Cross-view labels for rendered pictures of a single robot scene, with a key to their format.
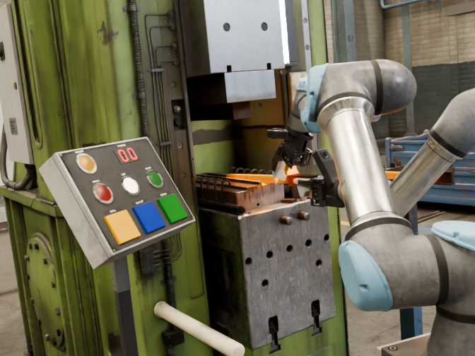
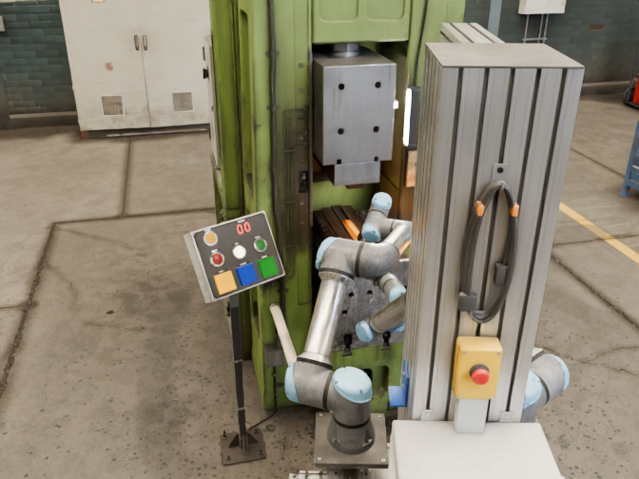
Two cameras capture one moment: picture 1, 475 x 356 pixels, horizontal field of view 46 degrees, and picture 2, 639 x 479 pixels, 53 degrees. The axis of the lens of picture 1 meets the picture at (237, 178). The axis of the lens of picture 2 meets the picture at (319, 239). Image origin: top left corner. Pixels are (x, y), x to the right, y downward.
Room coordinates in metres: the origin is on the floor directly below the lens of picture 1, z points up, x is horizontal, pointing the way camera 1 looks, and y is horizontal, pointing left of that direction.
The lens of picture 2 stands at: (-0.55, -0.81, 2.24)
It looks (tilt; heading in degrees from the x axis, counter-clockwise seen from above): 26 degrees down; 21
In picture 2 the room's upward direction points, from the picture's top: straight up
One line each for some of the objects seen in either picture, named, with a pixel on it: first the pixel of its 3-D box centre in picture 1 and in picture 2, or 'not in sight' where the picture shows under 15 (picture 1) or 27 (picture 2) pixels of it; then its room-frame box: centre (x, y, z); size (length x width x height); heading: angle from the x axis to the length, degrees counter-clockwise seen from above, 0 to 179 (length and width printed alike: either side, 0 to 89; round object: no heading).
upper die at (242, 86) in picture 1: (216, 90); (343, 158); (2.03, 0.05, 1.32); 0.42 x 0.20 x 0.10; 34
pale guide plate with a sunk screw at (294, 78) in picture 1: (299, 95); (416, 168); (2.14, -0.26, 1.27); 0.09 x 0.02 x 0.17; 124
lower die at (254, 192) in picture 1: (225, 188); (342, 230); (2.03, 0.05, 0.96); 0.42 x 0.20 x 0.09; 34
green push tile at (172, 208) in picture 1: (171, 209); (267, 267); (1.49, 0.18, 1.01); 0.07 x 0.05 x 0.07; 149
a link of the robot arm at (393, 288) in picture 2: not in sight; (396, 294); (1.48, -0.36, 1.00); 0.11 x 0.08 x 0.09; 34
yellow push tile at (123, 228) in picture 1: (121, 227); (224, 282); (1.32, 0.29, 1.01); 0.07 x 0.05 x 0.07; 149
